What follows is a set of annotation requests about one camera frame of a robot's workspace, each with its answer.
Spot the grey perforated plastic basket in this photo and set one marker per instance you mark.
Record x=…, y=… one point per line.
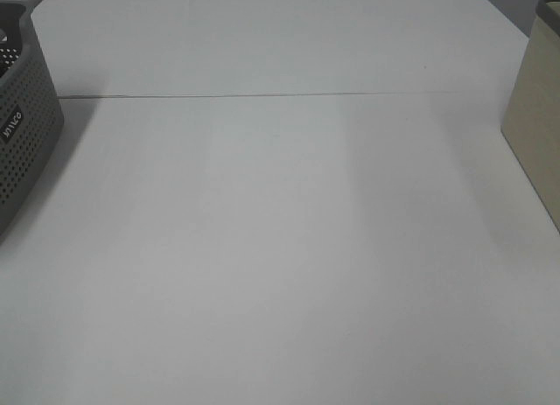
x=31, y=115

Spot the beige fabric storage bin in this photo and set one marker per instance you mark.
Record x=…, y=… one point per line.
x=531, y=121

